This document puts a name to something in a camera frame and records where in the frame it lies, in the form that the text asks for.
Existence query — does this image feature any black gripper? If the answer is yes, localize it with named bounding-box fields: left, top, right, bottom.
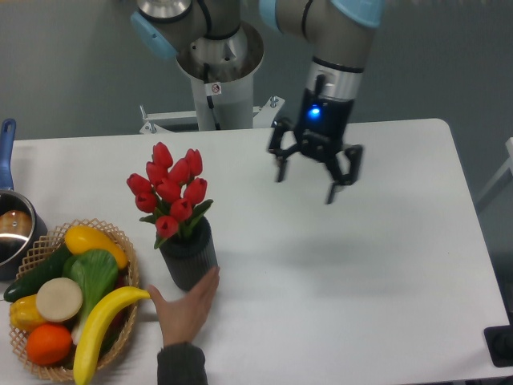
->
left=268, top=89, right=364, bottom=205

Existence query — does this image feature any red tulip bouquet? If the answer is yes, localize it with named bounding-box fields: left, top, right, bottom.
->
left=127, top=142, right=213, bottom=249

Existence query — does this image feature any dark grey ribbed vase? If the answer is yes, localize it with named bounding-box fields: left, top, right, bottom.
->
left=159, top=217, right=218, bottom=291

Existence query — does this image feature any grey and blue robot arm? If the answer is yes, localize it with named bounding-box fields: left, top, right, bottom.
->
left=131, top=1, right=384, bottom=202

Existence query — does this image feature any grey sleeved forearm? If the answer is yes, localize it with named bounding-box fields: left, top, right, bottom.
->
left=157, top=342, right=208, bottom=385

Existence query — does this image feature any person's bare hand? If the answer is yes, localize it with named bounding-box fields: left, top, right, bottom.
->
left=147, top=266, right=220, bottom=347

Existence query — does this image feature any yellow squash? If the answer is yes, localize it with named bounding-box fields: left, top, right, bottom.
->
left=64, top=225, right=128, bottom=270

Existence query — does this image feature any green bok choy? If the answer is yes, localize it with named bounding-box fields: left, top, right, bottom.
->
left=63, top=249, right=118, bottom=346

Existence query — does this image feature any black device at table edge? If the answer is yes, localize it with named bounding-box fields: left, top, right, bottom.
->
left=483, top=325, right=512, bottom=367

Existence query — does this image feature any yellow banana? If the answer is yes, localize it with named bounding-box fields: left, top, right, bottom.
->
left=73, top=286, right=150, bottom=385

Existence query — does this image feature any dark green cucumber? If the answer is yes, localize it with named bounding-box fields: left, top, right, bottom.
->
left=3, top=244, right=72, bottom=302

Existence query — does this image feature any orange fruit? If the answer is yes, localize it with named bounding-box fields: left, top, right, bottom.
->
left=26, top=323, right=72, bottom=366

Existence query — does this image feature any yellow bell pepper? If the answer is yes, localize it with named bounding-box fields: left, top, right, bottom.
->
left=10, top=294, right=48, bottom=332

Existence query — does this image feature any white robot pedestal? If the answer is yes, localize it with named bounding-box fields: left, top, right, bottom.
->
left=139, top=22, right=285, bottom=134

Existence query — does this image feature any white frame at right edge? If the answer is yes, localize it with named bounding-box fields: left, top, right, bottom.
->
left=475, top=137, right=512, bottom=214

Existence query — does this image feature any blue handled saucepan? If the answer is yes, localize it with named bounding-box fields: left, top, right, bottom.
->
left=1, top=119, right=47, bottom=282

